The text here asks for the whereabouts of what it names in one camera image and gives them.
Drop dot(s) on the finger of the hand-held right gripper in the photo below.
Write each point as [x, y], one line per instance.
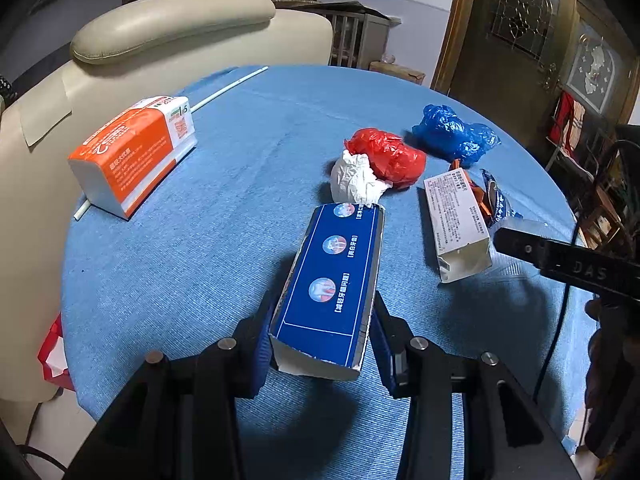
[550, 257]

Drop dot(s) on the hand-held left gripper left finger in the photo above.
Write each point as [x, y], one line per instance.
[262, 342]

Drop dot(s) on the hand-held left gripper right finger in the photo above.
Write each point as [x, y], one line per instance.
[382, 355]

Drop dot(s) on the blue foil snack wrapper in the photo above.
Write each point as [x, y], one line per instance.
[502, 202]

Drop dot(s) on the orange snack wrapper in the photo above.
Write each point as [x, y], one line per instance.
[481, 202]

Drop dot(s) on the blue toothpaste box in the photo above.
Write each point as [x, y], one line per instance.
[330, 280]

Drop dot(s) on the white carton box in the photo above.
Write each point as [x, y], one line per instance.
[457, 215]

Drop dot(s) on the blue plastic bag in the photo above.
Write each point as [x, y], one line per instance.
[450, 132]

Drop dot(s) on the white plastic bag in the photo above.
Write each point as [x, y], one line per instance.
[355, 180]

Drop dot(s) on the red plastic bag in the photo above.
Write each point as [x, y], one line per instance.
[395, 157]

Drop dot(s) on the person's right hand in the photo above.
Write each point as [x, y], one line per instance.
[597, 352]

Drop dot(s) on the metal chair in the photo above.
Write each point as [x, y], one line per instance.
[600, 200]

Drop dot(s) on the red and white clothes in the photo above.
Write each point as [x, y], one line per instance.
[565, 115]

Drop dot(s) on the blue tablecloth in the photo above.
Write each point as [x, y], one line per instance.
[250, 135]

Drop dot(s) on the red paper bag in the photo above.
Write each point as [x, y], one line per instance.
[52, 355]

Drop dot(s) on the orange tissue pack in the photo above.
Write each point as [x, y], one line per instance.
[125, 155]

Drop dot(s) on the wooden door with glass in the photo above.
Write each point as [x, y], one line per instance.
[475, 35]

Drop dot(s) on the cardboard box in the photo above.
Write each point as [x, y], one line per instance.
[395, 69]

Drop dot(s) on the long white straw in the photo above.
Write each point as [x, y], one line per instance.
[230, 85]

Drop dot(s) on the grey slatted cabinet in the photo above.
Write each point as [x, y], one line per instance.
[370, 35]

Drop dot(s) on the beige leather sofa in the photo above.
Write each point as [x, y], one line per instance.
[150, 25]

